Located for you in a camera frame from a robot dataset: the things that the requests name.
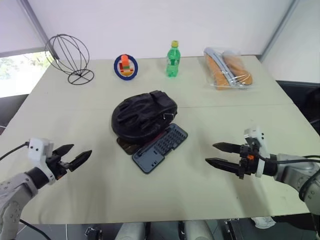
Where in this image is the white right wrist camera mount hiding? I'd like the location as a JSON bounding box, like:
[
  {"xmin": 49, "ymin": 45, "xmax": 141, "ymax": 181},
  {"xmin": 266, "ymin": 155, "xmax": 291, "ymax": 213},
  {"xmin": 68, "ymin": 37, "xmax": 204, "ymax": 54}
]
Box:
[{"xmin": 243, "ymin": 126, "xmax": 272, "ymax": 179}]

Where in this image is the colourful toy block stack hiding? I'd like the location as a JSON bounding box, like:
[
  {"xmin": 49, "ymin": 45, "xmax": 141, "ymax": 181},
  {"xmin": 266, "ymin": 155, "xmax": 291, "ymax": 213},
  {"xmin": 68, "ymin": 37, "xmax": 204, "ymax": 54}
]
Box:
[{"xmin": 119, "ymin": 54, "xmax": 134, "ymax": 77}]

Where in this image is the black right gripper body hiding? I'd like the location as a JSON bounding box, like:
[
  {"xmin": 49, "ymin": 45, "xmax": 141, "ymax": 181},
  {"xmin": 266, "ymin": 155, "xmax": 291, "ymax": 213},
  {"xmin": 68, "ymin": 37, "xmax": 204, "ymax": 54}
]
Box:
[{"xmin": 238, "ymin": 143, "xmax": 261, "ymax": 180}]

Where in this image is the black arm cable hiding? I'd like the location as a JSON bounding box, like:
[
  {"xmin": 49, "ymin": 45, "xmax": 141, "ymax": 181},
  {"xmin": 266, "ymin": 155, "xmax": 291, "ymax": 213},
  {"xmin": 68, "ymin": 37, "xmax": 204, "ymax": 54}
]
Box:
[
  {"xmin": 0, "ymin": 141, "xmax": 31, "ymax": 161},
  {"xmin": 256, "ymin": 152, "xmax": 320, "ymax": 166}
]

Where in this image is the window with greenery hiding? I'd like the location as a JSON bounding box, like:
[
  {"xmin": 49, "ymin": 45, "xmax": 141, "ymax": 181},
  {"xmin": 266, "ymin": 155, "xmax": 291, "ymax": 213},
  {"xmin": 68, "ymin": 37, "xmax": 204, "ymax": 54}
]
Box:
[{"xmin": 0, "ymin": 51, "xmax": 53, "ymax": 81}]

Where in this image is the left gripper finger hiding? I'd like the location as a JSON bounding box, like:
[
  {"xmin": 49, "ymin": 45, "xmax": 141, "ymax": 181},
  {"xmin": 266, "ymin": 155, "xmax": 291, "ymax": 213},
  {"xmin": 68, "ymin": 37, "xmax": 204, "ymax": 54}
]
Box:
[
  {"xmin": 52, "ymin": 143, "xmax": 75, "ymax": 157},
  {"xmin": 67, "ymin": 149, "xmax": 93, "ymax": 173}
]

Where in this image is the grey frame post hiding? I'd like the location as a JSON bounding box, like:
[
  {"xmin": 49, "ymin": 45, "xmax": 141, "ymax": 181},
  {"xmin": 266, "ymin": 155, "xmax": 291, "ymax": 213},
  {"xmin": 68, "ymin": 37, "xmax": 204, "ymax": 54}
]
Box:
[
  {"xmin": 18, "ymin": 0, "xmax": 61, "ymax": 61},
  {"xmin": 259, "ymin": 0, "xmax": 301, "ymax": 63}
]

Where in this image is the loose black cable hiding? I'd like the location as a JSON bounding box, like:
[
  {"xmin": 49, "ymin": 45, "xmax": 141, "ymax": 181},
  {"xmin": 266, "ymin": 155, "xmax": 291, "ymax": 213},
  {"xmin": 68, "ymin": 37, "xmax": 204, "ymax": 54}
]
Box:
[{"xmin": 18, "ymin": 218, "xmax": 53, "ymax": 240}]

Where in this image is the grey rounded shape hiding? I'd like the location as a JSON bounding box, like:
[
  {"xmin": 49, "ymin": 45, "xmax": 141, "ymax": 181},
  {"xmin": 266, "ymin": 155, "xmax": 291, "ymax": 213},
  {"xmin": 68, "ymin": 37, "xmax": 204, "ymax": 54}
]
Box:
[
  {"xmin": 115, "ymin": 221, "xmax": 151, "ymax": 240},
  {"xmin": 183, "ymin": 219, "xmax": 216, "ymax": 240}
]

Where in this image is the clear plastic bag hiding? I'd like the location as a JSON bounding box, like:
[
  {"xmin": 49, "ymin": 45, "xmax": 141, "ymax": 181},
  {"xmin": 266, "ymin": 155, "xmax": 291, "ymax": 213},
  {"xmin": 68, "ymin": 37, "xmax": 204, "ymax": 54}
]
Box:
[{"xmin": 202, "ymin": 46, "xmax": 254, "ymax": 92}]

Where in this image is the black bicycle helmet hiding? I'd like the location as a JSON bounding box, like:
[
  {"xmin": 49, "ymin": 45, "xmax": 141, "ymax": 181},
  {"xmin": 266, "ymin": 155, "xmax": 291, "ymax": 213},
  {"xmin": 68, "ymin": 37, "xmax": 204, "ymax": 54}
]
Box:
[{"xmin": 110, "ymin": 90, "xmax": 179, "ymax": 146}]

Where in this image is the white shoe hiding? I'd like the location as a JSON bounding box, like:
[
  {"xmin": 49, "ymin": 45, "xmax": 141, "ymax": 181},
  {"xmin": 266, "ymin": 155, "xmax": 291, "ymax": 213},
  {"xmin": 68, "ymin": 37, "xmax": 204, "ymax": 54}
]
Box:
[{"xmin": 250, "ymin": 215, "xmax": 276, "ymax": 230}]

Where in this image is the black chair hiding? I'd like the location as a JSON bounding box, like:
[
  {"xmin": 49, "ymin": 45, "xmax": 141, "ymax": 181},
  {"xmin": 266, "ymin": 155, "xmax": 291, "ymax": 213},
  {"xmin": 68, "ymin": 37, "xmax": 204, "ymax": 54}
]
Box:
[{"xmin": 274, "ymin": 79, "xmax": 320, "ymax": 137}]

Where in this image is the green plastic bottle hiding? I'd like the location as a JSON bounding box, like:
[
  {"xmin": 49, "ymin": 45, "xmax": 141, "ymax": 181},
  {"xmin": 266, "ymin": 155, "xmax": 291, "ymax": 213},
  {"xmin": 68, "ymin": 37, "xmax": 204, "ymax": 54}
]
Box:
[{"xmin": 165, "ymin": 40, "xmax": 182, "ymax": 79}]

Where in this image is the black wire head stand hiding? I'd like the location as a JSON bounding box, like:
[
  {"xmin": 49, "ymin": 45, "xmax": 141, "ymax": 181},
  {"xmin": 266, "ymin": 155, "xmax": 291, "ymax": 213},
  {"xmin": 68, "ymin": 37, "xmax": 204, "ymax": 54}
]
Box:
[{"xmin": 44, "ymin": 33, "xmax": 96, "ymax": 86}]

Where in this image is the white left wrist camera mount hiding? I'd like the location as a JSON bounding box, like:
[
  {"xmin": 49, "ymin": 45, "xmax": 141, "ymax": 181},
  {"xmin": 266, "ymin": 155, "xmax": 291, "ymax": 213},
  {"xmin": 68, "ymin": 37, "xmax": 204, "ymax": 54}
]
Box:
[{"xmin": 27, "ymin": 137, "xmax": 57, "ymax": 186}]

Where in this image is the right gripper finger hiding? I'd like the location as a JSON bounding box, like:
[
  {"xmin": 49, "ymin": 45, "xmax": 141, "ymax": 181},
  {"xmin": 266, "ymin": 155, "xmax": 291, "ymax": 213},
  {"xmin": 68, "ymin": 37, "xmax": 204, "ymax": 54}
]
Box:
[
  {"xmin": 212, "ymin": 142, "xmax": 242, "ymax": 154},
  {"xmin": 205, "ymin": 157, "xmax": 242, "ymax": 176}
]

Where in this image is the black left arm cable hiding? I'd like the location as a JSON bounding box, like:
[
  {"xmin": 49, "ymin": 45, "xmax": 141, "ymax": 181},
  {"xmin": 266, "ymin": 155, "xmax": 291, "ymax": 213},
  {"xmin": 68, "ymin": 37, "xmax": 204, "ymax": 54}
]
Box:
[{"xmin": 0, "ymin": 141, "xmax": 31, "ymax": 161}]

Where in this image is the orange insole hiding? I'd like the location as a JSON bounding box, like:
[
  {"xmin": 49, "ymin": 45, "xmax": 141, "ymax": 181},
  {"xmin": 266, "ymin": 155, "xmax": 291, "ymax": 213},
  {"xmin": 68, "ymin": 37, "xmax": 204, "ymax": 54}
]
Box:
[
  {"xmin": 204, "ymin": 47, "xmax": 234, "ymax": 91},
  {"xmin": 222, "ymin": 50, "xmax": 254, "ymax": 86}
]

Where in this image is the black metal bracket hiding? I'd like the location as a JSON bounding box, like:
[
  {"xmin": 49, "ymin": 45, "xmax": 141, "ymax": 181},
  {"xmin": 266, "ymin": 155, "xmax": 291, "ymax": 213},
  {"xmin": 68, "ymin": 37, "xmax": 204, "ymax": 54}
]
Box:
[
  {"xmin": 84, "ymin": 226, "xmax": 104, "ymax": 240},
  {"xmin": 223, "ymin": 218, "xmax": 241, "ymax": 240}
]

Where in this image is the screwdriver bit set case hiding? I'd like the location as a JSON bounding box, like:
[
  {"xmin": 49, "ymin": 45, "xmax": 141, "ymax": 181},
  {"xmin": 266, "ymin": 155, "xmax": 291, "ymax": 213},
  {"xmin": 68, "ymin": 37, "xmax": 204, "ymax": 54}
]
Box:
[{"xmin": 116, "ymin": 122, "xmax": 189, "ymax": 175}]

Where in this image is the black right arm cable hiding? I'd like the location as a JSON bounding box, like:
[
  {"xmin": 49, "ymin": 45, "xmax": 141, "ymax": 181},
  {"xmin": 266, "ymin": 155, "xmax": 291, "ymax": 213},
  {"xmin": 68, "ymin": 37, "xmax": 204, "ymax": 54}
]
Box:
[{"xmin": 256, "ymin": 152, "xmax": 320, "ymax": 166}]

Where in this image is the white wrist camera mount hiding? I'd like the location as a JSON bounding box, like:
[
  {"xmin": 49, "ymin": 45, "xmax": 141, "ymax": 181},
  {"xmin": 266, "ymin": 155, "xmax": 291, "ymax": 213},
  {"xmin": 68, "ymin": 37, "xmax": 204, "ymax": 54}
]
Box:
[
  {"xmin": 27, "ymin": 137, "xmax": 57, "ymax": 186},
  {"xmin": 243, "ymin": 126, "xmax": 272, "ymax": 179}
]

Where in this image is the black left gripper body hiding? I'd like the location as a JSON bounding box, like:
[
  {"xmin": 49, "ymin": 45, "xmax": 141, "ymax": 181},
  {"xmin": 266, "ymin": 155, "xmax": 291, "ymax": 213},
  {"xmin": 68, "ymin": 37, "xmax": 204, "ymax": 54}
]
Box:
[{"xmin": 46, "ymin": 149, "xmax": 73, "ymax": 181}]

